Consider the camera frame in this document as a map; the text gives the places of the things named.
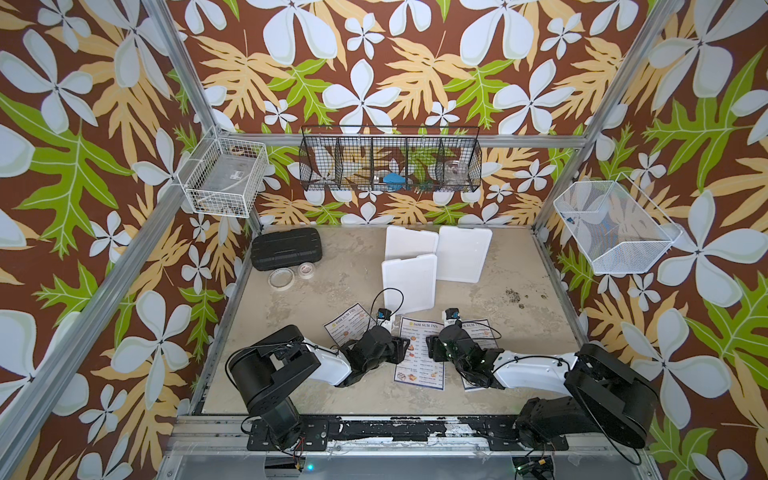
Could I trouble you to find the black wire basket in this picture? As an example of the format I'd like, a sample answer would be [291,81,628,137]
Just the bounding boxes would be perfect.
[297,125,482,193]

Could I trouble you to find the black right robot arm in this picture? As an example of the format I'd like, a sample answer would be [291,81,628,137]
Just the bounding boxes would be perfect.
[426,321,660,449]

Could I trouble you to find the white menu holder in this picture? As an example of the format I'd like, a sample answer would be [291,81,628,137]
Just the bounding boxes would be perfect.
[381,254,437,314]
[385,225,439,260]
[436,225,493,284]

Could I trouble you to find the blue object in basket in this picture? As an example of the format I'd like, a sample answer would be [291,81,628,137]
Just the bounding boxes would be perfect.
[383,172,406,192]

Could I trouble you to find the white wire basket left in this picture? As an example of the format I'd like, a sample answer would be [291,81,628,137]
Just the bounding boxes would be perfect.
[178,128,270,219]

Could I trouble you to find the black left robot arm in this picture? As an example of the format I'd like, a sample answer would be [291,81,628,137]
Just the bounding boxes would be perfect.
[225,325,410,450]

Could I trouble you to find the black plastic case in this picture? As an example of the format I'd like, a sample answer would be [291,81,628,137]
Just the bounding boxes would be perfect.
[251,227,323,271]

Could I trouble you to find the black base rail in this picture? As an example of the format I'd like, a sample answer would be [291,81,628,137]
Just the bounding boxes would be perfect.
[246,415,537,453]

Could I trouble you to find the white mesh basket right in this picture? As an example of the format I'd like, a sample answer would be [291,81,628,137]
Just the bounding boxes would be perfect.
[554,174,683,275]

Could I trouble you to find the dim sum menu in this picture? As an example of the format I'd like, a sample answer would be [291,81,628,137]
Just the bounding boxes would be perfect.
[324,303,376,347]
[461,319,501,392]
[394,317,445,391]

